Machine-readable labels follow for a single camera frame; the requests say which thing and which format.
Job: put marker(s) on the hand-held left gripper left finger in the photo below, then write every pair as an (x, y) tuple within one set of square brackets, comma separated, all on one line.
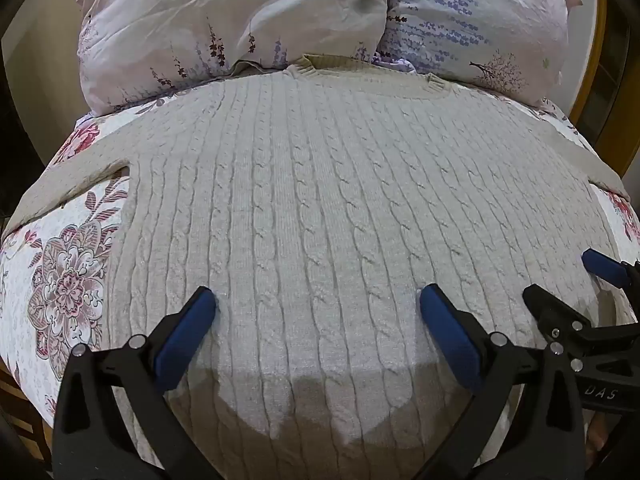
[(185, 340)]

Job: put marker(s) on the pink floral pillow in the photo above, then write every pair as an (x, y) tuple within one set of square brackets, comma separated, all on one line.
[(210, 15)]

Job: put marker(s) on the floral bed sheet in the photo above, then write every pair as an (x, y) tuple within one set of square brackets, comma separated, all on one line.
[(65, 280)]

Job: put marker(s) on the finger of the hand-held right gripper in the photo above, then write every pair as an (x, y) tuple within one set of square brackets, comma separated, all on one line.
[(555, 310), (605, 265)]

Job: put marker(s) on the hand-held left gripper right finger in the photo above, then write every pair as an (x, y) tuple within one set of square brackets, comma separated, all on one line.
[(450, 335)]

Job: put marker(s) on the pink pillow with purple flowers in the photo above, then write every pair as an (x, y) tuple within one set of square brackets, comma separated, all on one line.
[(475, 15)]

